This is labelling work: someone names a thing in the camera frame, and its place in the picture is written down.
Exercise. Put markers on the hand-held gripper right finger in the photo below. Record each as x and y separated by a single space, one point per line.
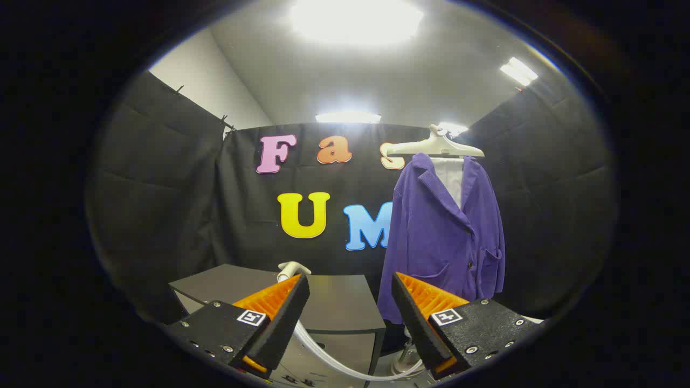
418 323

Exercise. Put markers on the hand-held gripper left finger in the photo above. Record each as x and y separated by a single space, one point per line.
280 323

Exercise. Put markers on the purple jacket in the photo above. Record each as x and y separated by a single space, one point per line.
431 242

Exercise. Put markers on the white clothes hanger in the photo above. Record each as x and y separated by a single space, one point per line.
431 145

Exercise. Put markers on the grey stand base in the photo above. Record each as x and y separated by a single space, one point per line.
405 360

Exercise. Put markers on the grey cabinet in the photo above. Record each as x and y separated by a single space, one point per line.
339 302

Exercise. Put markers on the white inner shirt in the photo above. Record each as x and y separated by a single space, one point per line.
450 178

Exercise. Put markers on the black backdrop cloth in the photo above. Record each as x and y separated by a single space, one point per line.
161 188

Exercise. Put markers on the ceiling light panel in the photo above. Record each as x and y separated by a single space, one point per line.
453 128
518 71
356 20
347 117

